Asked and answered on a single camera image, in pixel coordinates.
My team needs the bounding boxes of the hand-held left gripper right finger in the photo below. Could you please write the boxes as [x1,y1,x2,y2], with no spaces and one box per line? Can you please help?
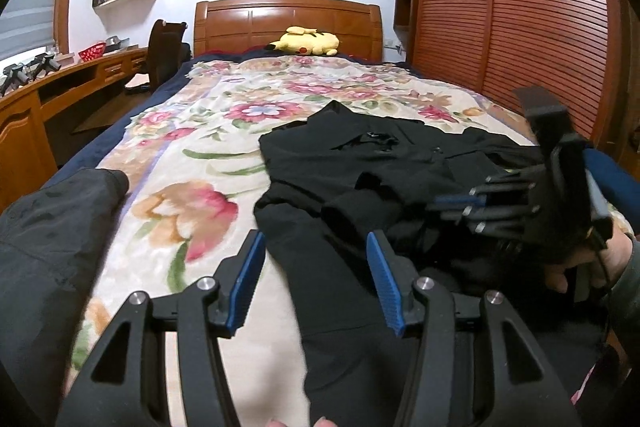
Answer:
[366,231,583,427]

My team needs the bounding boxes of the floral blanket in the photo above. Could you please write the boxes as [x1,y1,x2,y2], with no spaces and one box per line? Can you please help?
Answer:
[70,54,626,427]

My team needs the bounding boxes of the yellow plush toy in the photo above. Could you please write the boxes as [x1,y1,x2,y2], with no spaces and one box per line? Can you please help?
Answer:
[265,26,342,58]

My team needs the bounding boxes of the wooden bed headboard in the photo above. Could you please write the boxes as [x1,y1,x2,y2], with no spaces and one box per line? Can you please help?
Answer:
[193,0,385,62]

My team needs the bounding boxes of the wooden louvered wardrobe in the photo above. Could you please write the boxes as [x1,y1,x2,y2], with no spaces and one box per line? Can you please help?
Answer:
[411,0,631,158]

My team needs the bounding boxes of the person's right forearm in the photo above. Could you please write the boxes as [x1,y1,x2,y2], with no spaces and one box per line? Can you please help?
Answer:
[602,234,640,358]

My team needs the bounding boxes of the dark desk chair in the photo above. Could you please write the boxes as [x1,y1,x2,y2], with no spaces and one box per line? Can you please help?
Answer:
[124,19,192,95]

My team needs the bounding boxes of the black clamp tool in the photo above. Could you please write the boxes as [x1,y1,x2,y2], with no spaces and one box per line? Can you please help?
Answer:
[27,53,61,80]
[0,63,31,95]

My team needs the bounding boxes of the person's left hand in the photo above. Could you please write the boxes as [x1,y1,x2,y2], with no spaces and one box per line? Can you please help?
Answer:
[265,416,341,427]

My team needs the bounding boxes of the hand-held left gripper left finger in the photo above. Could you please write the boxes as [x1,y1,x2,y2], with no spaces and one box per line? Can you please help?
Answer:
[55,229,268,427]

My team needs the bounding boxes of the wooden desk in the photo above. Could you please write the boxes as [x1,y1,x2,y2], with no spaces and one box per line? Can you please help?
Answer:
[0,46,151,212]

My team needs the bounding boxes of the black padded jacket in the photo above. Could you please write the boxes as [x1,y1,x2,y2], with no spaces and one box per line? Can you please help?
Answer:
[0,168,131,413]

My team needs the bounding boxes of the person's right hand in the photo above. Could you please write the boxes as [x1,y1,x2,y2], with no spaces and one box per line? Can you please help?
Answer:
[542,229,638,293]

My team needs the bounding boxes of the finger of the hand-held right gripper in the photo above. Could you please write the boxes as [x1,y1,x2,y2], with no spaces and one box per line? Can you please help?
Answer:
[432,163,548,208]
[441,202,547,238]

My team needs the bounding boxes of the navy pillow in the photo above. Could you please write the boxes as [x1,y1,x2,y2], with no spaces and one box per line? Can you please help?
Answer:
[582,147,640,218]

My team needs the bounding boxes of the black shirt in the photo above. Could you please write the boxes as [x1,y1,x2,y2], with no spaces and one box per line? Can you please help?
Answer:
[253,101,608,427]

